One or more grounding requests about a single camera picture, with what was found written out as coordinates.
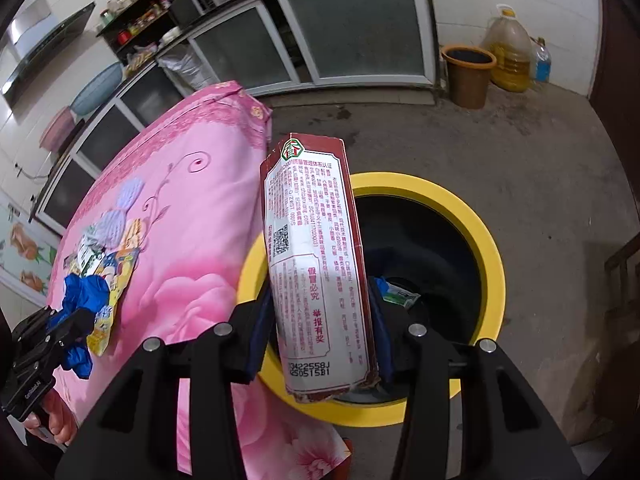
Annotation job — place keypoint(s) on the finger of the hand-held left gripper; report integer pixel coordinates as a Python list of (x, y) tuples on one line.
[(85, 292), (80, 357)]

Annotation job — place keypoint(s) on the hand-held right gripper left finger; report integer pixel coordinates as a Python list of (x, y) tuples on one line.
[(257, 345)]

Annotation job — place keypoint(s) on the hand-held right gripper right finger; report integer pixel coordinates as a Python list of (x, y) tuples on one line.
[(382, 340)]

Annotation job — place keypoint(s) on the yellow and blue snack packet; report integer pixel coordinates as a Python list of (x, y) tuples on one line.
[(117, 270)]

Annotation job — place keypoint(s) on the green and white wrapper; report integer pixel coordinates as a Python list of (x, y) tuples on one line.
[(400, 296)]

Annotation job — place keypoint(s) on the red and white carton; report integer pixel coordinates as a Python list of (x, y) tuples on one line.
[(315, 260)]

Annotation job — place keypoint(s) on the yellow round trash bin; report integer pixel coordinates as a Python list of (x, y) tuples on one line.
[(470, 225)]

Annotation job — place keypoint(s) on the person's left hand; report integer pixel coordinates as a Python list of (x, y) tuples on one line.
[(55, 420)]

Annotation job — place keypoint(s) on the green and white snack packet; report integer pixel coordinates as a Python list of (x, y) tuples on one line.
[(90, 255)]

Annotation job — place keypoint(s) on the flower painted glass door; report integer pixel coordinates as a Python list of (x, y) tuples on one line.
[(25, 255)]

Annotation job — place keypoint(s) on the black bin liner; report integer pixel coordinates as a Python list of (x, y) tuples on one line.
[(425, 240)]

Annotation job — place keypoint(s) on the pink floral tablecloth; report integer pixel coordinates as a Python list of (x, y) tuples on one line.
[(200, 240)]

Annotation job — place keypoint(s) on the pink plastic basin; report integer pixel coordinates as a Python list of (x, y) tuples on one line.
[(57, 130)]

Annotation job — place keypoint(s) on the short glass-door counter cabinet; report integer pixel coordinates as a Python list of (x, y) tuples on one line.
[(115, 125)]

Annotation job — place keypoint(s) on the blue plastic basin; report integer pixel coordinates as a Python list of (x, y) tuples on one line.
[(97, 90)]

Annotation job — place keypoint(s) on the clear bag of food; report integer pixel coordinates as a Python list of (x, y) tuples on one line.
[(140, 57)]

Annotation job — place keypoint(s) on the white sack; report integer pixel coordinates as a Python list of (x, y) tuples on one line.
[(182, 67)]

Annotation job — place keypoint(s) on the dark wooden chair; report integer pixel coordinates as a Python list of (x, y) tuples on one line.
[(625, 280)]

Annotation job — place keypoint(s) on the steel range hood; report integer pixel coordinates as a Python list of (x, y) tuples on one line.
[(45, 45)]

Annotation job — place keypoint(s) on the red canister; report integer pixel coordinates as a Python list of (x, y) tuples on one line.
[(124, 37)]

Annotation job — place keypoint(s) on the brown plastic bucket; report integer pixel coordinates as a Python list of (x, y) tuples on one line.
[(467, 85)]

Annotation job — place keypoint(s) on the stack of white bowls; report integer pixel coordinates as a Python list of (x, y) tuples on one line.
[(170, 35)]

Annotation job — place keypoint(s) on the long glass-door counter cabinet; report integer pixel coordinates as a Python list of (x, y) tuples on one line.
[(350, 25)]

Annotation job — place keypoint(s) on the large cooking oil jug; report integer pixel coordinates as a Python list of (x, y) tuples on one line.
[(510, 50)]

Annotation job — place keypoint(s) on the blue plastic bottle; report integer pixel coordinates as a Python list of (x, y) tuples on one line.
[(542, 65)]

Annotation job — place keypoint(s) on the dark brown door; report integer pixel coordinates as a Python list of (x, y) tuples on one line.
[(620, 45)]

